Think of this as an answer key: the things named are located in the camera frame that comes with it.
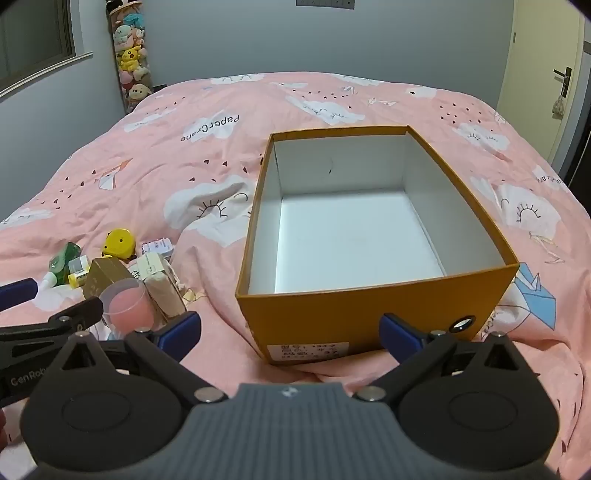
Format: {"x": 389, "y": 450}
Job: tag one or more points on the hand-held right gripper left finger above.
{"x": 181, "y": 333}

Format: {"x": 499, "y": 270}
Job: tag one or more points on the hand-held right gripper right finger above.
{"x": 400, "y": 333}

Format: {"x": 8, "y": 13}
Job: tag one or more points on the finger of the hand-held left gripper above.
{"x": 18, "y": 291}
{"x": 76, "y": 314}

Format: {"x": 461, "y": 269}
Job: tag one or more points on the white printed paper box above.
{"x": 159, "y": 284}

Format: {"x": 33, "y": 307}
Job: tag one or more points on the orange cardboard box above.
{"x": 323, "y": 323}

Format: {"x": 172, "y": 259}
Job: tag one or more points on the small yellow white bottle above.
{"x": 78, "y": 274}

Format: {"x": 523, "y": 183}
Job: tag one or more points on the gold box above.
{"x": 104, "y": 274}

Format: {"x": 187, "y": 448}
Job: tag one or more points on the pink plastic cup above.
{"x": 129, "y": 307}

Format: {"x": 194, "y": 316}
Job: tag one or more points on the green bottle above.
{"x": 64, "y": 258}

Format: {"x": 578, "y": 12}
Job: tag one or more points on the yellow duck toy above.
{"x": 117, "y": 243}

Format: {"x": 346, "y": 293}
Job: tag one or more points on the small pink white box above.
{"x": 157, "y": 248}

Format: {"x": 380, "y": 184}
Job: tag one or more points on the pink printed blanket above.
{"x": 161, "y": 161}

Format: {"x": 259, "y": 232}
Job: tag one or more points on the window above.
{"x": 32, "y": 37}

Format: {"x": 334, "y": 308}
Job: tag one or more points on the tube of plush toys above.
{"x": 131, "y": 60}

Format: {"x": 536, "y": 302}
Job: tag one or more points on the hanging charm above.
{"x": 558, "y": 106}

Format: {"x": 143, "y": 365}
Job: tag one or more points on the pale yellow door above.
{"x": 531, "y": 55}

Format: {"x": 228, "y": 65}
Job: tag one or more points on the grey wall socket panel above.
{"x": 325, "y": 3}

